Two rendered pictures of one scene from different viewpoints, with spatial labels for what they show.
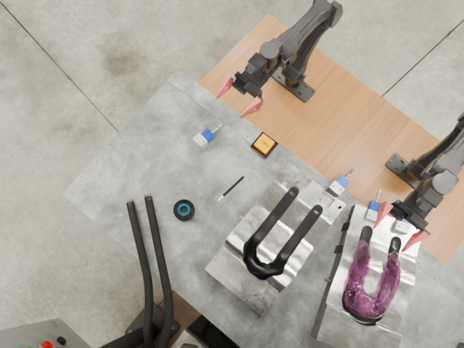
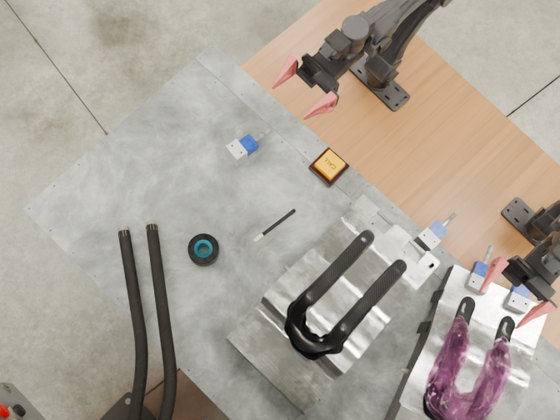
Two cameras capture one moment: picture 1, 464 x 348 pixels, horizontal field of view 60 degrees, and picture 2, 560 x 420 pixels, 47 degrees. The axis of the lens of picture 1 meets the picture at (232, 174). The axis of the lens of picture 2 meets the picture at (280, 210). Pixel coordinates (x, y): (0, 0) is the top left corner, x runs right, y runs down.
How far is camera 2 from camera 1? 0.15 m
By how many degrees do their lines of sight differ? 3
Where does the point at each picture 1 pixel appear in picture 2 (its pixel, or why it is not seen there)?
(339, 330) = not seen: outside the picture
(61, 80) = (24, 44)
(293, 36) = (389, 12)
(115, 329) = not seen: outside the picture
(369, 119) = (484, 146)
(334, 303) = (411, 403)
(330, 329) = not seen: outside the picture
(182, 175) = (205, 198)
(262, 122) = (328, 133)
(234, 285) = (268, 365)
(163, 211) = (172, 249)
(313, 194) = (394, 243)
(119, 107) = (108, 93)
